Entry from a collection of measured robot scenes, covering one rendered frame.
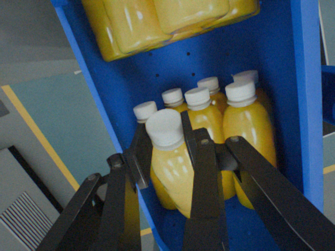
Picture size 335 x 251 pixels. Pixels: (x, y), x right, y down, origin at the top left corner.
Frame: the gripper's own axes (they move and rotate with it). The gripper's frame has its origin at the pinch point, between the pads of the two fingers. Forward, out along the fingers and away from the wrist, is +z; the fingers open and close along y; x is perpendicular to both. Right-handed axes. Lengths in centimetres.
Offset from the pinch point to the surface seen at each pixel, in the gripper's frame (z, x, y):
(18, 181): 101, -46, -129
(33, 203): 99, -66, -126
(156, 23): 7.6, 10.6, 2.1
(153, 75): 24.2, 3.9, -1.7
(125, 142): 12.5, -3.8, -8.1
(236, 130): 8.9, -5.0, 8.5
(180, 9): 3.2, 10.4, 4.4
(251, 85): 9.7, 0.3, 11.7
